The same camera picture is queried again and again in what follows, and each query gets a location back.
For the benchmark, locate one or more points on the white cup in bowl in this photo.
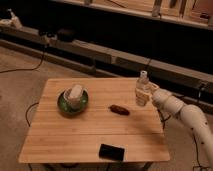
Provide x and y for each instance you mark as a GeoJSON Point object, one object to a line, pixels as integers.
{"type": "Point", "coordinates": [73, 96]}

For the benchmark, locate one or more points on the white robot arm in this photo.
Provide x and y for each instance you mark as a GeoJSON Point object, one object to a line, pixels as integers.
{"type": "Point", "coordinates": [190, 115]}

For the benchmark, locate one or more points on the black rectangular block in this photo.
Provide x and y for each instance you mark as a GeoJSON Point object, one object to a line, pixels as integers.
{"type": "Point", "coordinates": [111, 152]}

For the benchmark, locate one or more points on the clear plastic bottle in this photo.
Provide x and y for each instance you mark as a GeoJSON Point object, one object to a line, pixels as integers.
{"type": "Point", "coordinates": [143, 79]}

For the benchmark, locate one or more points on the wooden table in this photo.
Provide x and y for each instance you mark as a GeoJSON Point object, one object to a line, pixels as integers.
{"type": "Point", "coordinates": [56, 138]}

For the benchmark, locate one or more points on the brown oblong food item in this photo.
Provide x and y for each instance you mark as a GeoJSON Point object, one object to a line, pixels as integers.
{"type": "Point", "coordinates": [119, 110]}

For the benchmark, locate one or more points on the green bowl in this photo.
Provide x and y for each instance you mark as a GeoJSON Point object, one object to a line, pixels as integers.
{"type": "Point", "coordinates": [66, 108]}

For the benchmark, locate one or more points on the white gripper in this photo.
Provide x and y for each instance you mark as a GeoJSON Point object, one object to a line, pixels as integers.
{"type": "Point", "coordinates": [144, 91]}

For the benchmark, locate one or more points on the dark round object on ledge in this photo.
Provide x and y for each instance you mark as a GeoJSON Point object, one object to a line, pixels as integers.
{"type": "Point", "coordinates": [66, 35]}

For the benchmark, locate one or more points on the white spray bottle background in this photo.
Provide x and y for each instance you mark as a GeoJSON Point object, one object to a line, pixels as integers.
{"type": "Point", "coordinates": [13, 21]}

